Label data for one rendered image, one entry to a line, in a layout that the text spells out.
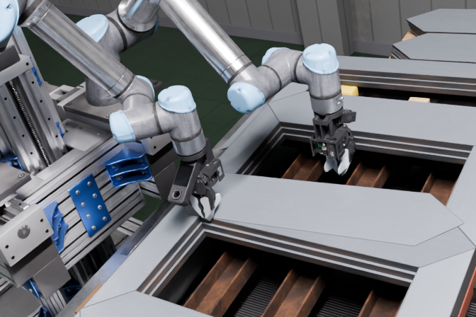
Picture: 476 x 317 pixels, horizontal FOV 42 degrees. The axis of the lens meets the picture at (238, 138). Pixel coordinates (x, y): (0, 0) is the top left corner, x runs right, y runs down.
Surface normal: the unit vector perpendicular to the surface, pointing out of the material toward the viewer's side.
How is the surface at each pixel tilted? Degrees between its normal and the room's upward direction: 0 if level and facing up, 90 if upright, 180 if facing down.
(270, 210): 0
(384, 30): 90
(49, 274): 90
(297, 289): 0
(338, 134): 0
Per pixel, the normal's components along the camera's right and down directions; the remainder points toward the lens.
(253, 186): -0.21, -0.82
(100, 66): 0.36, 0.27
